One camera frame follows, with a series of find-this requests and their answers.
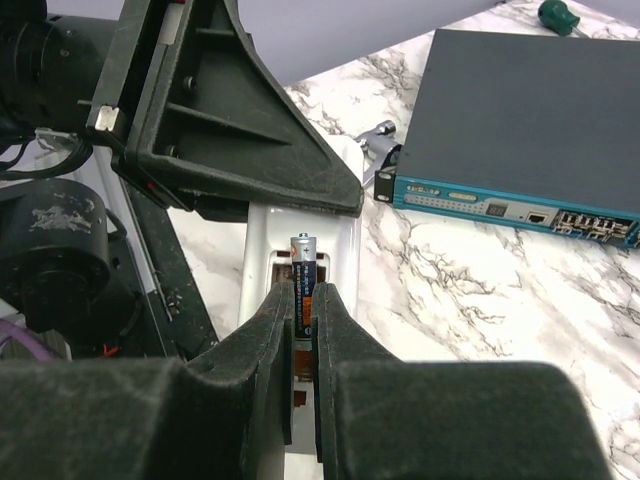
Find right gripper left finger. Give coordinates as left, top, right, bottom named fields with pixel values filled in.
left=1, top=283, right=294, bottom=479

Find green handled screwdriver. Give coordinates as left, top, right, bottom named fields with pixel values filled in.
left=537, top=0, right=588, bottom=38

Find dark grey network switch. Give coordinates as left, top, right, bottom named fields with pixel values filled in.
left=374, top=29, right=639, bottom=248

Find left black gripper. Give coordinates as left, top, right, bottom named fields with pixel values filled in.
left=84, top=1, right=362, bottom=218

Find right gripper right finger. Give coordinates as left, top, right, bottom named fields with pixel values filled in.
left=312, top=283, right=611, bottom=479

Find white remote control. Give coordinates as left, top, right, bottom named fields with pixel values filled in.
left=238, top=204, right=361, bottom=479

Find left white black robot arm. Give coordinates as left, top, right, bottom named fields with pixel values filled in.
left=1, top=1, right=363, bottom=359

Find small grey battery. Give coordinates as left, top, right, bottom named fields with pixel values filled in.
left=290, top=233, right=317, bottom=351

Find silver metal bracket clamp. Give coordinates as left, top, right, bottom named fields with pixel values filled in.
left=354, top=120, right=403, bottom=188

